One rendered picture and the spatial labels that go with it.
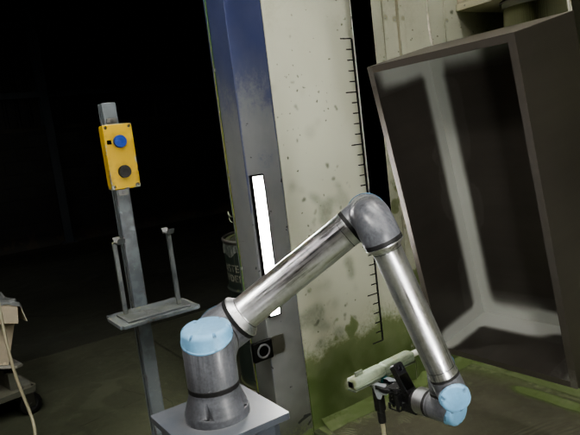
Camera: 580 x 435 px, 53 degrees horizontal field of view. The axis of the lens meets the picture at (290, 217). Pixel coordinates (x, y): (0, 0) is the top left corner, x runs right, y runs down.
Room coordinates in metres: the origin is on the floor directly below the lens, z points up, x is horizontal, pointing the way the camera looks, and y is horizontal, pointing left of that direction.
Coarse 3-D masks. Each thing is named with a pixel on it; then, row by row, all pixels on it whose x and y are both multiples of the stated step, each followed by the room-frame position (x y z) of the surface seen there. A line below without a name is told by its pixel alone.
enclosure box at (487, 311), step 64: (384, 64) 2.11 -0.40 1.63; (448, 64) 2.32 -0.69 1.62; (512, 64) 1.73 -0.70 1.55; (576, 64) 1.90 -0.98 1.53; (384, 128) 2.20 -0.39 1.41; (448, 128) 2.41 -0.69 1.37; (512, 128) 2.18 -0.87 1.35; (576, 128) 1.89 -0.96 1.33; (448, 192) 2.42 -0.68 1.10; (512, 192) 2.25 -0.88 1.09; (576, 192) 1.87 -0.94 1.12; (448, 256) 2.40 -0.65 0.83; (512, 256) 2.33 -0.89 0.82; (576, 256) 1.86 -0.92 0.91; (448, 320) 2.38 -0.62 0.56; (512, 320) 2.39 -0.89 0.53; (576, 320) 1.85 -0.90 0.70; (576, 384) 1.85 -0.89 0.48
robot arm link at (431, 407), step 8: (424, 400) 1.78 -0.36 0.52; (432, 400) 1.74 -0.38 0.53; (424, 408) 1.77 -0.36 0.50; (432, 408) 1.74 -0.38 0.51; (440, 408) 1.72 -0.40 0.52; (432, 416) 1.75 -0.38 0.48; (440, 416) 1.72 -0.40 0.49; (448, 416) 1.69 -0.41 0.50; (456, 416) 1.70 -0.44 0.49; (464, 416) 1.73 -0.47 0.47; (448, 424) 1.71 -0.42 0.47; (456, 424) 1.70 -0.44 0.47
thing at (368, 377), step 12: (384, 360) 2.05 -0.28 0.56; (396, 360) 2.04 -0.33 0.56; (408, 360) 2.07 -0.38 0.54; (360, 372) 1.95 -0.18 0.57; (372, 372) 1.97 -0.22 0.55; (384, 372) 1.99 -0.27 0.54; (348, 384) 1.94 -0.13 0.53; (360, 384) 1.92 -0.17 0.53; (372, 384) 1.96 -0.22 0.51; (384, 408) 1.99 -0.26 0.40; (384, 420) 1.98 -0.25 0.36
